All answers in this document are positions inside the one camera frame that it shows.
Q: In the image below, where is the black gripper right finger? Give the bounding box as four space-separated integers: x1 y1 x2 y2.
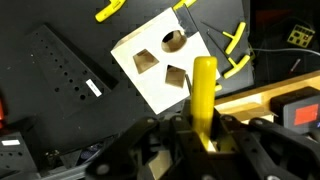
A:
211 114 320 180

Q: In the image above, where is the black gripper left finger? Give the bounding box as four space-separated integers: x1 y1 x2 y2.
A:
84 114 208 180

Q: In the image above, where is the wooden shape sorter box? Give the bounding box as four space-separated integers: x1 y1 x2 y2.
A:
110 7 222 115

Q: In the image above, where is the black box with red label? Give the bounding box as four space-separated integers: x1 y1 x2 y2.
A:
269 86 320 135

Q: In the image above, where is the black wedge hex key stand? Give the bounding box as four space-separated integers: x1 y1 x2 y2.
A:
24 23 119 119

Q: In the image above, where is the light wooden desk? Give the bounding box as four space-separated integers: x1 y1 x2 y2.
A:
213 69 320 124

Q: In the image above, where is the yellow black keypad device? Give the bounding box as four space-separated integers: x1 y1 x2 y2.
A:
286 23 316 48

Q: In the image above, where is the yellow block on mat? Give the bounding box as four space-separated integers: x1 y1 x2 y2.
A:
94 0 128 24

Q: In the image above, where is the black flat hex key holder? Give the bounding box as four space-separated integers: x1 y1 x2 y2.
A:
0 131 44 174

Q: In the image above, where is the grey floor cable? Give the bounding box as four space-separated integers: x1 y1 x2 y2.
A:
251 47 320 56

